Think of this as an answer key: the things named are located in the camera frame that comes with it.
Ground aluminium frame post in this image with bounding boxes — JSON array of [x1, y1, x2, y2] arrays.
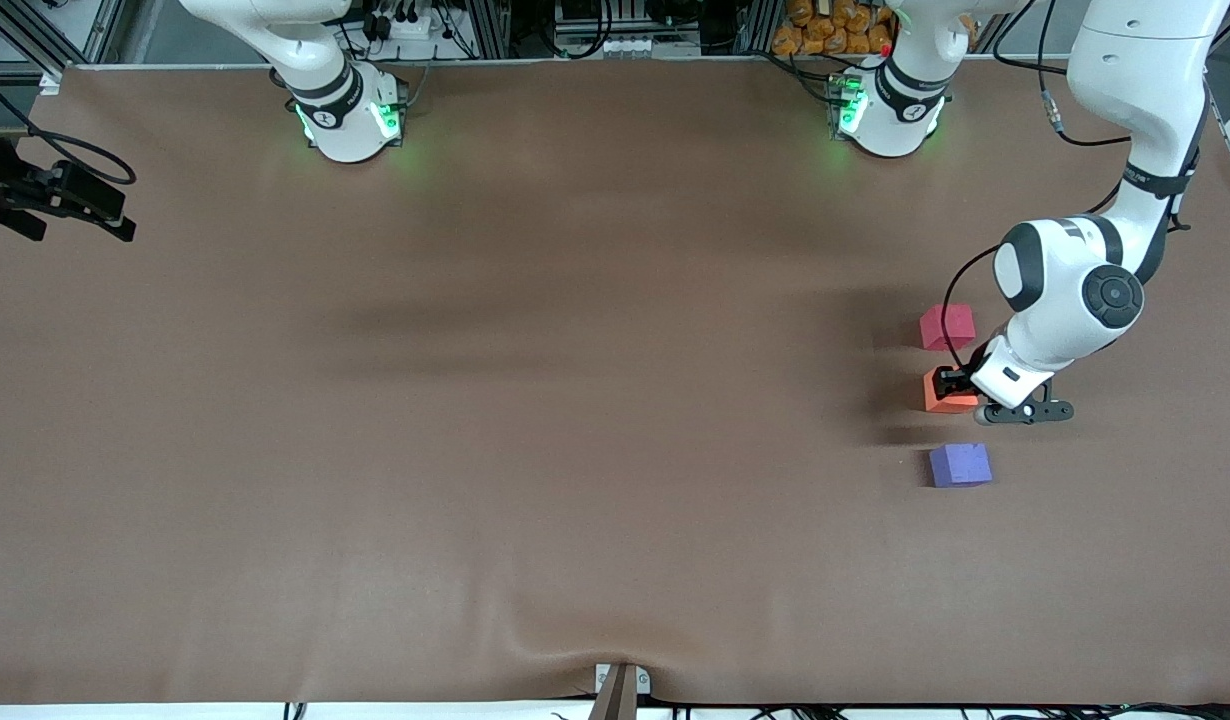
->
[[465, 0, 512, 59]]

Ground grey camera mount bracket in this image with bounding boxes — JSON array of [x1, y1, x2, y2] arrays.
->
[[593, 663, 652, 720]]

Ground purple foam block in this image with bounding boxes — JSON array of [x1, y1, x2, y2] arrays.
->
[[928, 443, 993, 489]]

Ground red foam block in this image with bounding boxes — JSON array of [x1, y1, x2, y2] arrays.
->
[[919, 304, 976, 352]]

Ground white connector block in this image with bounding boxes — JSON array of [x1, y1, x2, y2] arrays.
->
[[615, 37, 702, 58]]

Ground pile of orange objects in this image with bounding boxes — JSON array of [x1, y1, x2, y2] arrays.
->
[[772, 0, 897, 57]]

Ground white power strip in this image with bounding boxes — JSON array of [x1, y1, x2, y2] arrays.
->
[[370, 8, 458, 43]]

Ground brown table mat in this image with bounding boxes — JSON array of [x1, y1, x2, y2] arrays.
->
[[0, 60, 1230, 706]]

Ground orange foam block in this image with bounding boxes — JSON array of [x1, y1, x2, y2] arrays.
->
[[923, 368, 980, 414]]

